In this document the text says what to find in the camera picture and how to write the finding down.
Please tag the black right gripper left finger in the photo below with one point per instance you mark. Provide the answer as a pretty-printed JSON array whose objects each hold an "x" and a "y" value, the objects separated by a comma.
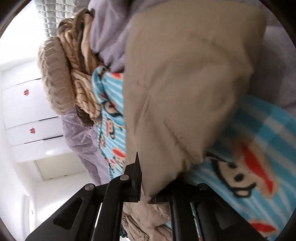
[{"x": 133, "y": 188}]

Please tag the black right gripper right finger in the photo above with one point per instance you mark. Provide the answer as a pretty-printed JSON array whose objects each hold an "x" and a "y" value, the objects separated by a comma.
[{"x": 163, "y": 196}]

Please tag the beige puffer jacket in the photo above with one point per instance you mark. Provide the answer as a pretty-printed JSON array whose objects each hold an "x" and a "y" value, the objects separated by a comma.
[{"x": 186, "y": 65}]

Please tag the blue monkey print blanket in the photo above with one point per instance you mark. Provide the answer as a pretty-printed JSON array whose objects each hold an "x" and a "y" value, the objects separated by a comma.
[{"x": 251, "y": 166}]

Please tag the white wardrobe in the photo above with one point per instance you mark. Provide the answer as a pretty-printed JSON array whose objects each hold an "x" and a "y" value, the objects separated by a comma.
[{"x": 34, "y": 131}]

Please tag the beige knit round cushion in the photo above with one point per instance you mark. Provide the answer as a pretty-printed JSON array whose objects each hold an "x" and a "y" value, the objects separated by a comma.
[{"x": 55, "y": 72}]

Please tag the lavender fleece blanket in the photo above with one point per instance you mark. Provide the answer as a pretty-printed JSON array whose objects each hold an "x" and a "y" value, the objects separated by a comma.
[{"x": 274, "y": 80}]

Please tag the grey quilted headboard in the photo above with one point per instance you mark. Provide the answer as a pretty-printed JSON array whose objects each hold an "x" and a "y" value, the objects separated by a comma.
[{"x": 52, "y": 12}]

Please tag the tan cable knit sweater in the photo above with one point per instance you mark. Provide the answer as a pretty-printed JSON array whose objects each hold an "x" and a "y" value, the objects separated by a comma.
[{"x": 74, "y": 33}]

